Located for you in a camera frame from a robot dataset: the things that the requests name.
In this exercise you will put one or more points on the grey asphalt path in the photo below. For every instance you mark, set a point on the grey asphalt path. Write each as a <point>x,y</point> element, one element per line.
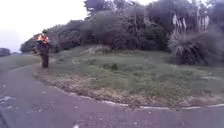
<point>40,100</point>

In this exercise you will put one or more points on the wood of trees and bushes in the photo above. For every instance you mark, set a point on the wood of trees and bushes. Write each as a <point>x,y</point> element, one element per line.
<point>126,28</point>

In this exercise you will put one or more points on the person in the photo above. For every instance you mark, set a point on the person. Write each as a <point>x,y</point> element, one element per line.
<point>43,50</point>

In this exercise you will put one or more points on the grass area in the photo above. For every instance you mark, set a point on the grass area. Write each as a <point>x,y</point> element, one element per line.
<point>16,61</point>
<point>133,75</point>

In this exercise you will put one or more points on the distant bush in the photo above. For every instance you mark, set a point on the distant bush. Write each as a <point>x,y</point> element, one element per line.
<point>4,52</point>

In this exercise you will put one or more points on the pampas grass bush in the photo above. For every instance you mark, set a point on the pampas grass bush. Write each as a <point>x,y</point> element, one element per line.
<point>191,45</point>

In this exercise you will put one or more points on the robot's own part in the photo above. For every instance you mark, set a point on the robot's own part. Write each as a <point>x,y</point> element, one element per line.
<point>76,126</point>

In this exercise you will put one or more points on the pale concrete kerb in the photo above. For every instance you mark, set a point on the pale concrete kerb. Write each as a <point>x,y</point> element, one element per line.
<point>160,107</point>

